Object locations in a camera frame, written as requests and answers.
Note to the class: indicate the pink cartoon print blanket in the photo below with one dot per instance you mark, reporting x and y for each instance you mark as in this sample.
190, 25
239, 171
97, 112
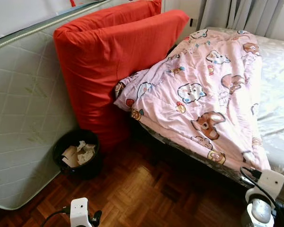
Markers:
203, 94

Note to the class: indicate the black waste bin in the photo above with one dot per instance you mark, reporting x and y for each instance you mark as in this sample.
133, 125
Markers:
90, 171

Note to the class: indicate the crumpled paper waste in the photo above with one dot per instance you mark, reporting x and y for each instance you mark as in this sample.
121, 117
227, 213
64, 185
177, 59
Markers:
80, 153

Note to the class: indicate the white quilted mattress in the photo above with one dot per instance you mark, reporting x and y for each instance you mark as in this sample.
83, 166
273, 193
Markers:
23, 104

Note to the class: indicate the red foam cushion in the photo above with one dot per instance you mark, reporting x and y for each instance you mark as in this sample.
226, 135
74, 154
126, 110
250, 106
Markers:
104, 71
132, 12

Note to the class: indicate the bed with grey floral sheet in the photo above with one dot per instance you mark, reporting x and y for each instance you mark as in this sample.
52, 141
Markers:
279, 94

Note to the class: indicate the grey curtain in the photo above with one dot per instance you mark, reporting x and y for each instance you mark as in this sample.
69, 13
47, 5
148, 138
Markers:
241, 16

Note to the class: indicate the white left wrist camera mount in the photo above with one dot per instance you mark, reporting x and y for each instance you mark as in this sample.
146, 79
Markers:
79, 211

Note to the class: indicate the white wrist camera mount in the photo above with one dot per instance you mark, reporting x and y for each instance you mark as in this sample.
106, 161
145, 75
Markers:
79, 211
272, 182

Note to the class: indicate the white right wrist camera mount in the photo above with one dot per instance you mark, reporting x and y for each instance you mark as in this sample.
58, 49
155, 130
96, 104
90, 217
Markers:
272, 182

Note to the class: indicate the wall socket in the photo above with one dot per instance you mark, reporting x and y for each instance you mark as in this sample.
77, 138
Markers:
193, 22

